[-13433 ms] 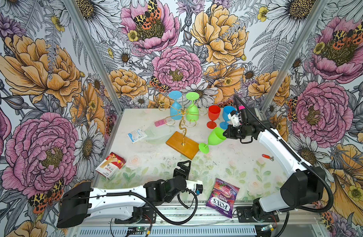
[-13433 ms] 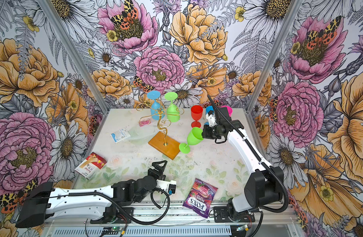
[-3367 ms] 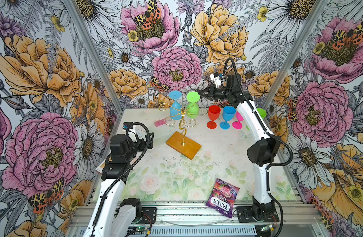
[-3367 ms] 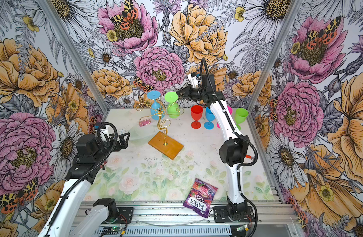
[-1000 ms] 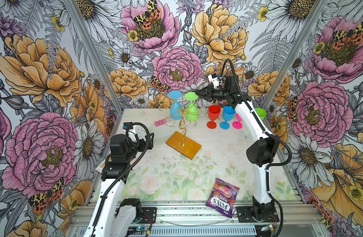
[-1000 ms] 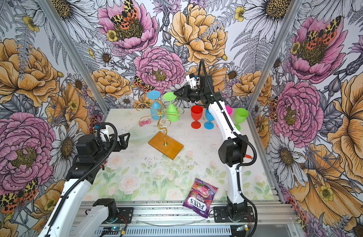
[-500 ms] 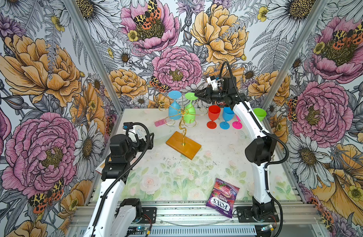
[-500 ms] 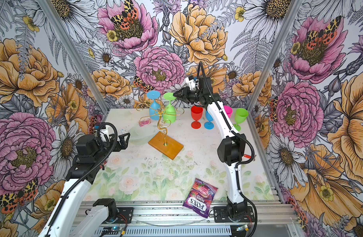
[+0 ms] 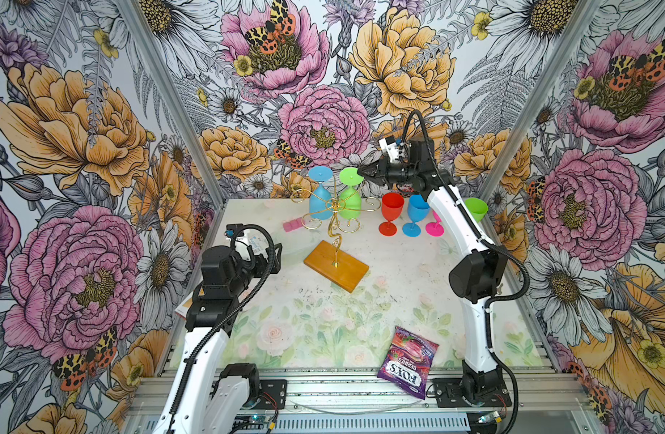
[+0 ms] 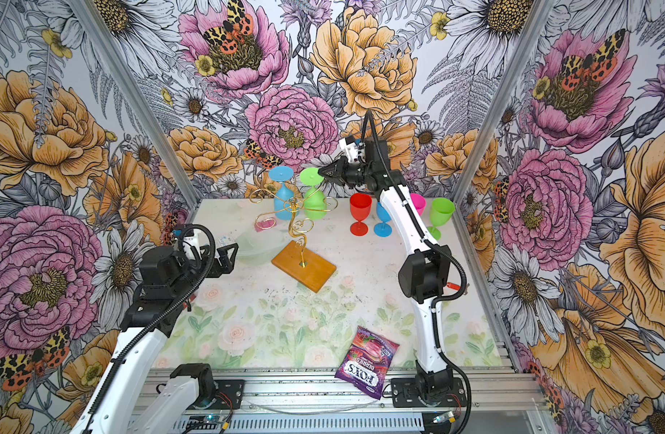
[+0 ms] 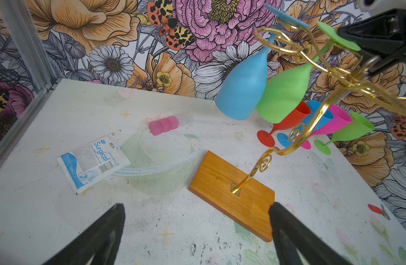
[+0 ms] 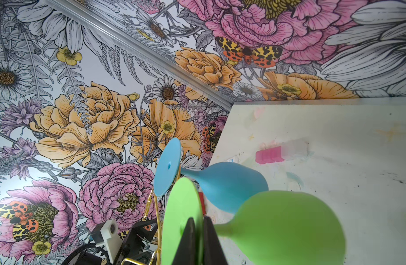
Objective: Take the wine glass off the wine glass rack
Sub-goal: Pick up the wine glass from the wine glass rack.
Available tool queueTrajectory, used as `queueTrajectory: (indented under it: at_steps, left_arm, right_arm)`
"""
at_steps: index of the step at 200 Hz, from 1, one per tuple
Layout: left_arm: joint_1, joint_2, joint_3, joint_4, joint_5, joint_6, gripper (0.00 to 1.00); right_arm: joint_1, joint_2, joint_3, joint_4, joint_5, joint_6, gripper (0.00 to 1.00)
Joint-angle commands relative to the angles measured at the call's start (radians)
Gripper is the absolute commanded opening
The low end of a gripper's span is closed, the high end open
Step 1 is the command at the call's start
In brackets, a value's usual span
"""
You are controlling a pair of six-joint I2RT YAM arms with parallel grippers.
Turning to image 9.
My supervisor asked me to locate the blue front wine glass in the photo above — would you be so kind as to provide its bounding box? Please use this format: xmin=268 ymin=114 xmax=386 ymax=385
xmin=402 ymin=195 xmax=430 ymax=238

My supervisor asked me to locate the black right corrugated cable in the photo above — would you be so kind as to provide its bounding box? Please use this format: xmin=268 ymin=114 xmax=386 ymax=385
xmin=399 ymin=109 xmax=531 ymax=434

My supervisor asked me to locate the blue wine glass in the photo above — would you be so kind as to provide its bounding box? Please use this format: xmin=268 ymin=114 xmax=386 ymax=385
xmin=402 ymin=195 xmax=430 ymax=238
xmin=309 ymin=166 xmax=334 ymax=221

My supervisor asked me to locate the black left corrugated cable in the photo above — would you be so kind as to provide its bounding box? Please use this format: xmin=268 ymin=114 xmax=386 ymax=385
xmin=166 ymin=223 xmax=278 ymax=434

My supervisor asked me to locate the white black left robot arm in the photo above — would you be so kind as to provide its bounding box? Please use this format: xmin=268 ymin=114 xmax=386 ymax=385
xmin=153 ymin=243 xmax=282 ymax=433

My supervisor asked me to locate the gold wire wooden glass rack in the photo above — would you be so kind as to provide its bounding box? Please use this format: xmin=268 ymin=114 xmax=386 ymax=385
xmin=290 ymin=187 xmax=381 ymax=293

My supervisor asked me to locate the red wine glass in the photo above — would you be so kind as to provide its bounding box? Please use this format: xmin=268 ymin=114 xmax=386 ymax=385
xmin=379 ymin=193 xmax=405 ymax=237

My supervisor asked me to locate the purple Fox's candy bag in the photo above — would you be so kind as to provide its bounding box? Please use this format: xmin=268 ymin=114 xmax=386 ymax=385
xmin=377 ymin=326 xmax=439 ymax=400

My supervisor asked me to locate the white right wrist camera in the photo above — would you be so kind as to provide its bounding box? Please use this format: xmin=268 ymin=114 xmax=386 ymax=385
xmin=379 ymin=136 xmax=408 ymax=166

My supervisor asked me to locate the red white small box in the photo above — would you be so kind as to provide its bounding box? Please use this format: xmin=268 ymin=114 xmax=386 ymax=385
xmin=174 ymin=294 xmax=193 ymax=319

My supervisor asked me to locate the aluminium front frame rail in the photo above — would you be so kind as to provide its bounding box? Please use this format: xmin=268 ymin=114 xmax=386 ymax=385
xmin=120 ymin=365 xmax=594 ymax=434

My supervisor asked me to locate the pink wine glass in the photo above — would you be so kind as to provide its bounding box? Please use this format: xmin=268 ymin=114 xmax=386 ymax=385
xmin=425 ymin=212 xmax=445 ymax=238

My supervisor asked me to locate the blue rear wine glass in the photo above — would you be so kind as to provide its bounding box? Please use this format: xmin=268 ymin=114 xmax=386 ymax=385
xmin=309 ymin=166 xmax=334 ymax=221

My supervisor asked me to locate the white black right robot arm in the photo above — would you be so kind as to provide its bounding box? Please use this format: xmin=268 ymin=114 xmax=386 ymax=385
xmin=358 ymin=137 xmax=507 ymax=405

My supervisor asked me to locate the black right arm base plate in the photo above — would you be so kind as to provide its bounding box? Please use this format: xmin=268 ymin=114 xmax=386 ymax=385
xmin=428 ymin=377 xmax=512 ymax=408

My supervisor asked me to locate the green wine glass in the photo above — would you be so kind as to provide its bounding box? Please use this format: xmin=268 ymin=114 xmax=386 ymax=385
xmin=339 ymin=167 xmax=364 ymax=221
xmin=464 ymin=198 xmax=489 ymax=222

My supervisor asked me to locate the black corrugated cable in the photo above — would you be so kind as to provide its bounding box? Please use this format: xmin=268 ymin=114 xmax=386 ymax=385
xmin=399 ymin=109 xmax=531 ymax=434
xmin=166 ymin=223 xmax=278 ymax=434

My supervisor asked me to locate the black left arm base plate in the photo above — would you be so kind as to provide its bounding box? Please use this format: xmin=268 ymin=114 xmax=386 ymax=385
xmin=243 ymin=379 xmax=288 ymax=410

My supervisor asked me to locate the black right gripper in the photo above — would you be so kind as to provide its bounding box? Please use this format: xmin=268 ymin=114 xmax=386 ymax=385
xmin=357 ymin=156 xmax=418 ymax=191

